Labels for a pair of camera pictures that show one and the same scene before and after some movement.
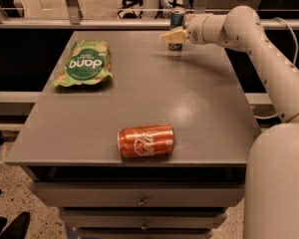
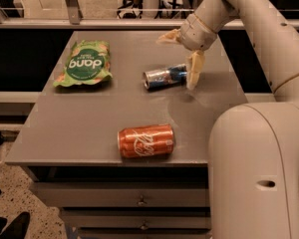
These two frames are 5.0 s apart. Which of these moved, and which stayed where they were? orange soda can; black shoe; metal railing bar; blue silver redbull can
Moved: blue silver redbull can
Stayed: metal railing bar; black shoe; orange soda can
